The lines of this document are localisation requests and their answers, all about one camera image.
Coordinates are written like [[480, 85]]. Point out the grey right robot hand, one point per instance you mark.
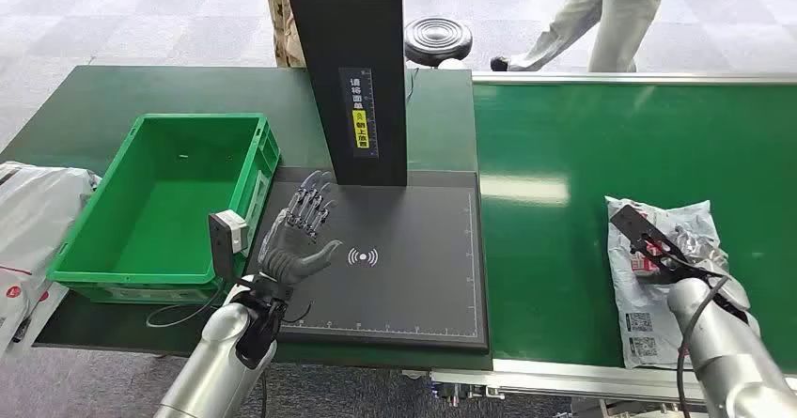
[[707, 250]]

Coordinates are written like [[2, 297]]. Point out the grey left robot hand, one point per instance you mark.
[[292, 241]]

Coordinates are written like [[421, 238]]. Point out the grey plastic mailer package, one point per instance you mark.
[[641, 328]]

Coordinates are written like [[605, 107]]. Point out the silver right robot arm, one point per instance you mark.
[[722, 353]]

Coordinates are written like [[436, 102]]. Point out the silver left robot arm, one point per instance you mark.
[[212, 365]]

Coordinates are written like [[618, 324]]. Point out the black weighing platform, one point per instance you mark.
[[411, 278]]

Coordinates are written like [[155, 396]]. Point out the green plastic basket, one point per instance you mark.
[[156, 216]]

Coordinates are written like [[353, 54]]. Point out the column label with yellow sticker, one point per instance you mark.
[[360, 113]]

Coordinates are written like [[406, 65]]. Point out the black scanner column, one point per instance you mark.
[[330, 42]]

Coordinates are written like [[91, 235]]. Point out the person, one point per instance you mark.
[[283, 23], [622, 23]]

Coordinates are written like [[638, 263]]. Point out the black round stool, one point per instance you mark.
[[438, 38]]

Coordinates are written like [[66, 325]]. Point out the dark green table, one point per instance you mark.
[[81, 104]]

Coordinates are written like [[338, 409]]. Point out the large grey mailer bag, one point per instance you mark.
[[37, 216]]

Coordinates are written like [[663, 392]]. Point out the flat white mailer bag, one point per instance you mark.
[[46, 315]]

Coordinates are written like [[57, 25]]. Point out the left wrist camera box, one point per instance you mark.
[[227, 238]]

